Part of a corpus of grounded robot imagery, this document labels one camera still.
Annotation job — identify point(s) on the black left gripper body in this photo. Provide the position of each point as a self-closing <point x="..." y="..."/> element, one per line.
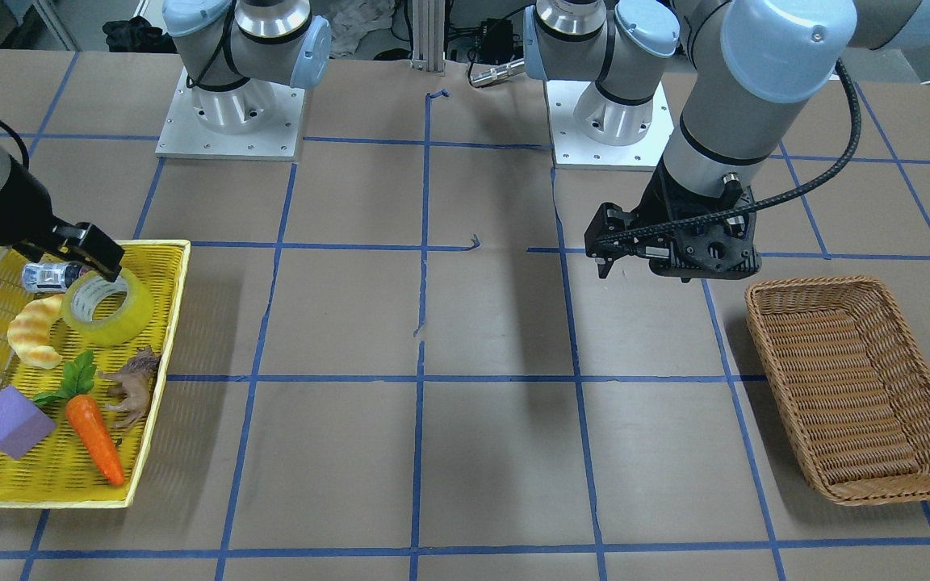
<point x="649" y="211"/>

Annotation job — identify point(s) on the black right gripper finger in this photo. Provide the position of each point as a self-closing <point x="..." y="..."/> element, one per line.
<point x="84" y="242"/>

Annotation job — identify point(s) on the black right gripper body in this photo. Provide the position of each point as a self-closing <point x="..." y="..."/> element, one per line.
<point x="6" y="211"/>

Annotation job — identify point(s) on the yellow tape roll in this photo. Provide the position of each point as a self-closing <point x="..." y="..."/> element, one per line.
<point x="108" y="312"/>

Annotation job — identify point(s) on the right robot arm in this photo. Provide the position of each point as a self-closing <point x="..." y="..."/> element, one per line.
<point x="230" y="50"/>

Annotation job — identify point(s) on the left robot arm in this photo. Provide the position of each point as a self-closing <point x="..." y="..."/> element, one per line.
<point x="757" y="63"/>

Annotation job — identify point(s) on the toy croissant bread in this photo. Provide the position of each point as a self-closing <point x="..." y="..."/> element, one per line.
<point x="28" y="333"/>

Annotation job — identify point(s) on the orange toy carrot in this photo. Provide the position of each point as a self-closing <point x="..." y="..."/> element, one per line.
<point x="83" y="413"/>

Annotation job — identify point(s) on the yellow plastic basket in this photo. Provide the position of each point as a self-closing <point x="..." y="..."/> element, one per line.
<point x="58" y="472"/>

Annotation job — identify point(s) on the brown toy dinosaur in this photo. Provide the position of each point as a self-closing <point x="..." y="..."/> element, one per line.
<point x="132" y="382"/>

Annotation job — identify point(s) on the purple foam block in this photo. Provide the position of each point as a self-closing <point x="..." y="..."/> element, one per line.
<point x="22" y="424"/>

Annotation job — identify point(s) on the brown wicker basket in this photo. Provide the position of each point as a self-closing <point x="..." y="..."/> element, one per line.
<point x="850" y="384"/>

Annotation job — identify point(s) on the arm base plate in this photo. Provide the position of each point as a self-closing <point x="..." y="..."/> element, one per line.
<point x="260" y="121"/>
<point x="590" y="131"/>

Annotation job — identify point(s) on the aluminium frame post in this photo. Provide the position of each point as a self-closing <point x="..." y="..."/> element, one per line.
<point x="428" y="22"/>

